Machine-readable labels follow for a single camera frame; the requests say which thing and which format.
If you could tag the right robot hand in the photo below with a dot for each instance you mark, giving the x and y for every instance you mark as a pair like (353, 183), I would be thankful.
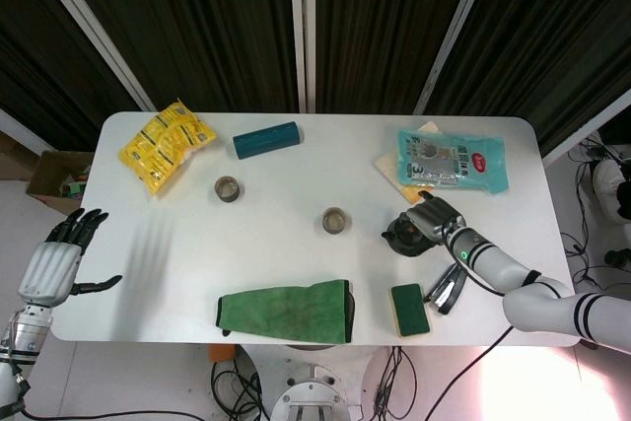
(436, 216)

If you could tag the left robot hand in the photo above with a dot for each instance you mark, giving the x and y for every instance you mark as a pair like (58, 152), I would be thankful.
(49, 268)

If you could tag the black teapot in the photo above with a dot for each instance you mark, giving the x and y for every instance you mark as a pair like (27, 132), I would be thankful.
(409, 244)

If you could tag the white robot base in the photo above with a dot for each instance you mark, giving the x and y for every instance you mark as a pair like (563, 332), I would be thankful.
(310, 396)

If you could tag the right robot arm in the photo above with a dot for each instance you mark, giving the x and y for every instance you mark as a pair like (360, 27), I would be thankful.
(493, 263)

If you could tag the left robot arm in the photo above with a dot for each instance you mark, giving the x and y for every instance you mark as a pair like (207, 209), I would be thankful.
(24, 337)

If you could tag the dark green cup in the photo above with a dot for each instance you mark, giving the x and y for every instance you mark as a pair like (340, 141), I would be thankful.
(335, 220)
(229, 190)

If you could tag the teal plastic package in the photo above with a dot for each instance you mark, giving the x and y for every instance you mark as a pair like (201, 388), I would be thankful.
(453, 160)

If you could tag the white yellow paper packet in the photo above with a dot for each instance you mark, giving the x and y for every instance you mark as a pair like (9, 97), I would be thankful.
(389, 164)

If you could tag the black stapler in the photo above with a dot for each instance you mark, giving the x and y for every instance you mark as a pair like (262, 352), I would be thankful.
(446, 295)

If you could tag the cardboard box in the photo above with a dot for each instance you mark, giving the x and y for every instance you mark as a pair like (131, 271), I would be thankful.
(49, 174)

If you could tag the green yellow sponge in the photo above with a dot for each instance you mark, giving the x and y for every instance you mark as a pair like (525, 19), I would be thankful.
(410, 310)

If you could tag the yellow snack bag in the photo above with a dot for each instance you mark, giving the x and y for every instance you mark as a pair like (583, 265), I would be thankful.
(162, 145)

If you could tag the white machine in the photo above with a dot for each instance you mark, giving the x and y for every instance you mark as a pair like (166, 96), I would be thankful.
(611, 184)

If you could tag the green microfiber towel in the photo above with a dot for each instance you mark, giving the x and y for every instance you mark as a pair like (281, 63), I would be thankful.
(286, 312)

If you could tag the teal rounded box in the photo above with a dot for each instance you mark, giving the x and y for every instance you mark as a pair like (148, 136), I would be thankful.
(266, 140)

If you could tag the orange block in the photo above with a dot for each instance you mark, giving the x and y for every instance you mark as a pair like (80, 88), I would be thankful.
(220, 354)

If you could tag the white partition frame post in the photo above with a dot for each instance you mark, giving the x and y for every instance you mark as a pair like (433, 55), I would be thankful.
(456, 26)
(93, 21)
(586, 130)
(301, 26)

